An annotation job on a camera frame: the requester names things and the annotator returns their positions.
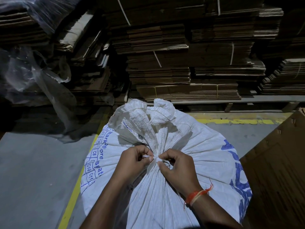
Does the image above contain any person's right forearm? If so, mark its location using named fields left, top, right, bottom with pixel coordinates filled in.
left=187, top=191, right=244, bottom=229

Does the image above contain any strapped flat cardboard stack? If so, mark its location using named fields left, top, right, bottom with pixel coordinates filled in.
left=125, top=49, right=191, bottom=85
left=189, top=21, right=266, bottom=77
left=111, top=24, right=189, bottom=55
left=102, top=0, right=284, bottom=30

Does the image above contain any yellow-strapped flat cardboard stack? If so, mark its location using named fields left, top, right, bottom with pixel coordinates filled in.
left=136, top=83, right=241, bottom=102

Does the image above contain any plastic-wrapped flat cardboard stack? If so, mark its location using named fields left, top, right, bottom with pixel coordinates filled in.
left=0, top=7, right=49, bottom=47

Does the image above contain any clear plastic wrap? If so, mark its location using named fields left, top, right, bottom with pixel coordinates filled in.
left=0, top=0, right=82, bottom=36
left=0, top=45, right=78, bottom=139

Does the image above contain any person's left forearm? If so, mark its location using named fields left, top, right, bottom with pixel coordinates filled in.
left=79, top=175, right=135, bottom=229

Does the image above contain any stepped flat cardboard stack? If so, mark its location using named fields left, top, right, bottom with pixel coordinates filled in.
left=258, top=58, right=305, bottom=96

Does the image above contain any person's right hand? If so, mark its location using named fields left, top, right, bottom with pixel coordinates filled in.
left=157, top=148, right=203, bottom=197

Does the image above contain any large brown cardboard sheet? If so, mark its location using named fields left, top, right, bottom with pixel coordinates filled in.
left=239, top=107, right=305, bottom=229

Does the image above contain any white plastic tie strip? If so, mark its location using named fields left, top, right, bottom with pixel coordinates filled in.
left=142, top=154, right=171, bottom=175

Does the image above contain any leaning flat cardboard pile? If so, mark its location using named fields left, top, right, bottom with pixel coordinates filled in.
left=54, top=9, right=130, bottom=106

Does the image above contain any orange wrist thread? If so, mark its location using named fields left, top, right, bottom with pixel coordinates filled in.
left=183, top=180, right=214, bottom=211

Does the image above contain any white woven sack blue print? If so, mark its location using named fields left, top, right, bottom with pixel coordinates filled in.
left=80, top=98, right=253, bottom=229

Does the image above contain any person's left hand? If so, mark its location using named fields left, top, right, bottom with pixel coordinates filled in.
left=112, top=145, right=155, bottom=186

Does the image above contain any wooden pallet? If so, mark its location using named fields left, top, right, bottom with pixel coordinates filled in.
left=129, top=94, right=305, bottom=114

